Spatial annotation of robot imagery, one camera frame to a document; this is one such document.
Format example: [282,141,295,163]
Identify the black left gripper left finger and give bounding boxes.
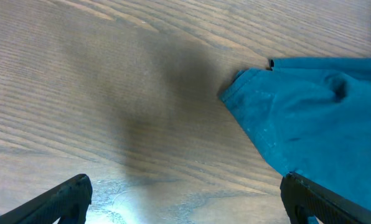
[0,174,93,224]

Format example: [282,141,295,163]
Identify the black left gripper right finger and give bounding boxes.
[280,173,371,224]

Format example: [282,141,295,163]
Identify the dark blue shorts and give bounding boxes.
[220,58,371,210]

